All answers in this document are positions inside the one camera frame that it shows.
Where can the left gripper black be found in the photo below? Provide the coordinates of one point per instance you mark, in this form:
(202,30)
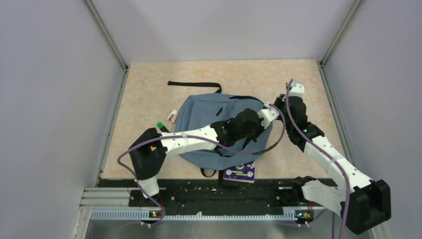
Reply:
(255,137)

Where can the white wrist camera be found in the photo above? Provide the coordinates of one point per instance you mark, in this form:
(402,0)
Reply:
(268,114)
(295,89)

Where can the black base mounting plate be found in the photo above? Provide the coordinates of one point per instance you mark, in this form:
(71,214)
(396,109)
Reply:
(183,197)

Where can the green capped black marker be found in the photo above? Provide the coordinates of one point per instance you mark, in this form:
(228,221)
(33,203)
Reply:
(161,126)

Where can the pink white small eraser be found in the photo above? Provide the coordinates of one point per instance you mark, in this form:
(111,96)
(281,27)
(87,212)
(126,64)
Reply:
(172,117)

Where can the purple game card pack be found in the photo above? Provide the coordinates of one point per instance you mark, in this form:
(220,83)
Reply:
(241,173)

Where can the aluminium front rail frame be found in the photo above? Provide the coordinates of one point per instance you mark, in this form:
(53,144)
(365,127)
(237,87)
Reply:
(109,204)

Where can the blue grey student backpack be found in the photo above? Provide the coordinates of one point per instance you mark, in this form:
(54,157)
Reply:
(198,111)

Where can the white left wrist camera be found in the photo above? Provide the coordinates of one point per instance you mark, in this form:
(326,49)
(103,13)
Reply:
(268,114)

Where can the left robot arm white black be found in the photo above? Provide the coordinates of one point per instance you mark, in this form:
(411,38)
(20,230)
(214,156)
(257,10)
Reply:
(219,145)

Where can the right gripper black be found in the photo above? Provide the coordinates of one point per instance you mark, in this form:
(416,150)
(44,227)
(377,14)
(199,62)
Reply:
(280,101)

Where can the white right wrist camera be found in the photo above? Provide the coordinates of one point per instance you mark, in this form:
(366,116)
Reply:
(295,89)

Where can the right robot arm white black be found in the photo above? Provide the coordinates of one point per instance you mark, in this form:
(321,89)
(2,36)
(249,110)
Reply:
(359,200)

